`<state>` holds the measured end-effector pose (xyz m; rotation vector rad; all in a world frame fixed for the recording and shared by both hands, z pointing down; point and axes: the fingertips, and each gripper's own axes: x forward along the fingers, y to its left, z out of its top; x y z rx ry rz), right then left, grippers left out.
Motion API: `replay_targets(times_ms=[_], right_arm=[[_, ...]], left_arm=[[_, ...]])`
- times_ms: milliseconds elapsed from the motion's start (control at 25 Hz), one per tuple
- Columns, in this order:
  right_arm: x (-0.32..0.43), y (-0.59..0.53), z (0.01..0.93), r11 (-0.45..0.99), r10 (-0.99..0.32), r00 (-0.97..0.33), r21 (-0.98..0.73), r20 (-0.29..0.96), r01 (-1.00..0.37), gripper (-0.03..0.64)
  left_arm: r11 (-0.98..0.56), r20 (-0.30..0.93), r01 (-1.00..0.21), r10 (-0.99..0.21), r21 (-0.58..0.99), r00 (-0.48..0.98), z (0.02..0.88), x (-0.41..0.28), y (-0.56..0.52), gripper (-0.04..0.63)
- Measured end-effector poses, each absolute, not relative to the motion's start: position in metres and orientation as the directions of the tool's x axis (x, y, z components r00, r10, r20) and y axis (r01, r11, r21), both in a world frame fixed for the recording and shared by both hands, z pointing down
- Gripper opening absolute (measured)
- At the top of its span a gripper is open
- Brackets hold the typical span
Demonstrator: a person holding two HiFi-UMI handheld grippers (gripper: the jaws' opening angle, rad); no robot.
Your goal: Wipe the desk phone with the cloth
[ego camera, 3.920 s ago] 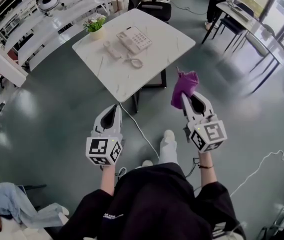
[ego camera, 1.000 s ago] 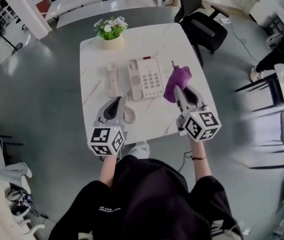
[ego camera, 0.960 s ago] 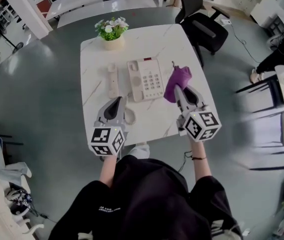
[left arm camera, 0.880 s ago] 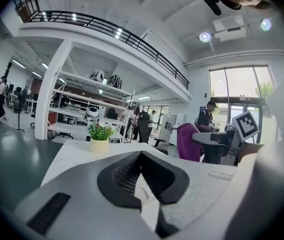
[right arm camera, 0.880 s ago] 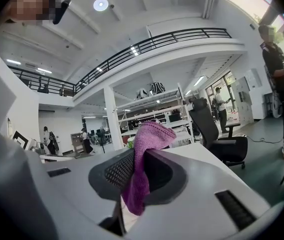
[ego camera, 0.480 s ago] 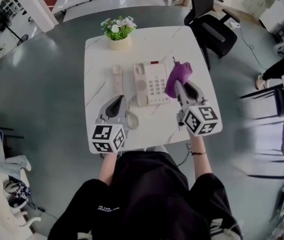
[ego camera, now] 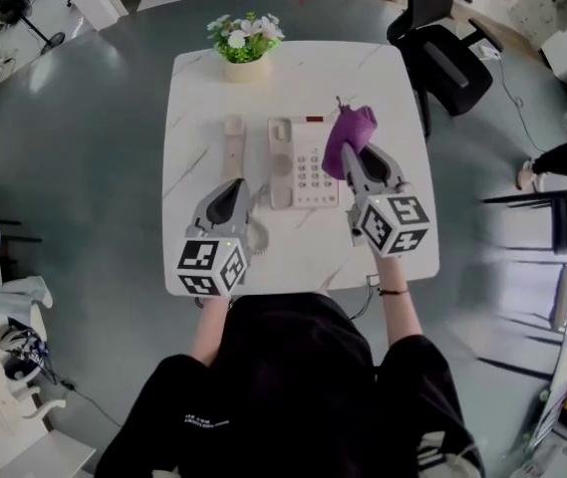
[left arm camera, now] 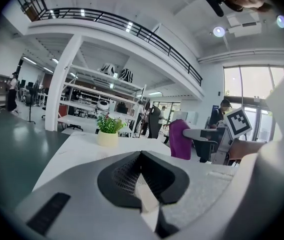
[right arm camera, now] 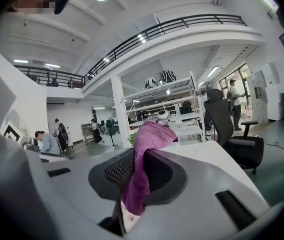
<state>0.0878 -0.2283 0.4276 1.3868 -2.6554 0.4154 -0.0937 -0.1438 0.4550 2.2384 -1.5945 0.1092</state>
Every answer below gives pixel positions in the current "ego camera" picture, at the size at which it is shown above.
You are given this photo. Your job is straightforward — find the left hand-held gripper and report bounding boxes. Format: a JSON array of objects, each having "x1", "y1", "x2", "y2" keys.
[{"x1": 172, "y1": 177, "x2": 254, "y2": 299}]

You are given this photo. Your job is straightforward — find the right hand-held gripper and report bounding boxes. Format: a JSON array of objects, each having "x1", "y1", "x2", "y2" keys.
[{"x1": 340, "y1": 141, "x2": 433, "y2": 259}]

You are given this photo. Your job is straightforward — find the purple cloth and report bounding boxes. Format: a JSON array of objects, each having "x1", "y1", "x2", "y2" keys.
[{"x1": 321, "y1": 96, "x2": 380, "y2": 179}]

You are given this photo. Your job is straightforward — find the beige desk telephone base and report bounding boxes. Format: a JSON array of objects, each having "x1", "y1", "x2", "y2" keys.
[{"x1": 266, "y1": 115, "x2": 340, "y2": 211}]

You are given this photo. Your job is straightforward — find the person's left forearm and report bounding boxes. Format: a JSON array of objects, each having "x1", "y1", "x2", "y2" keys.
[{"x1": 187, "y1": 294, "x2": 234, "y2": 367}]

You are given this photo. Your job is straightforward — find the person's right forearm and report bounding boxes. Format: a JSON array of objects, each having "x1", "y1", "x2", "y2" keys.
[{"x1": 372, "y1": 251, "x2": 425, "y2": 353}]

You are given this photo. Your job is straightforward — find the beige telephone handset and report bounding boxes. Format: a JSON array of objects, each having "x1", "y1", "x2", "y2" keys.
[{"x1": 220, "y1": 113, "x2": 250, "y2": 188}]

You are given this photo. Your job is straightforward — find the black office chair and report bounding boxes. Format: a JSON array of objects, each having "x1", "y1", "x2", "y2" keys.
[{"x1": 386, "y1": 0, "x2": 506, "y2": 141}]

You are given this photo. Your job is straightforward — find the person's black t-shirt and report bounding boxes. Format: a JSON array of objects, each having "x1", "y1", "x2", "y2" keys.
[{"x1": 94, "y1": 291, "x2": 486, "y2": 478}]

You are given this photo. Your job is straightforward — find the potted flower plant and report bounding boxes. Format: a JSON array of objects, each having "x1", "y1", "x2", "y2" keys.
[{"x1": 206, "y1": 11, "x2": 287, "y2": 85}]

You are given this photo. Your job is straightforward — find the black white headset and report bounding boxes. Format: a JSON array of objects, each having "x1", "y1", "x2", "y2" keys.
[{"x1": 0, "y1": 325, "x2": 49, "y2": 382}]

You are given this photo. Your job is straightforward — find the white side table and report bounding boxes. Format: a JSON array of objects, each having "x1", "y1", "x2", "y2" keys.
[{"x1": 0, "y1": 430, "x2": 98, "y2": 478}]

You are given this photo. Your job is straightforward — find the black standing fan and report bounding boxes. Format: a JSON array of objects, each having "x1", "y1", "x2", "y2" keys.
[{"x1": 11, "y1": 10, "x2": 67, "y2": 55}]

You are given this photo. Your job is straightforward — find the black white striped fabric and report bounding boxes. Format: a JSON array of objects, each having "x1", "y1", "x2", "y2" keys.
[{"x1": 415, "y1": 428, "x2": 486, "y2": 478}]

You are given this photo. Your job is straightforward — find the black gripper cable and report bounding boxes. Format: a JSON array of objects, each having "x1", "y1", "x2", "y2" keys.
[{"x1": 347, "y1": 272, "x2": 383, "y2": 321}]

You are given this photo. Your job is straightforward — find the black power strip cable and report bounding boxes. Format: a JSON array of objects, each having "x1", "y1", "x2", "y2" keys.
[{"x1": 499, "y1": 57, "x2": 548, "y2": 156}]

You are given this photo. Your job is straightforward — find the black floor cable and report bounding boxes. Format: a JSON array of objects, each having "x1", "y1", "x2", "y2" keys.
[{"x1": 38, "y1": 360, "x2": 125, "y2": 427}]

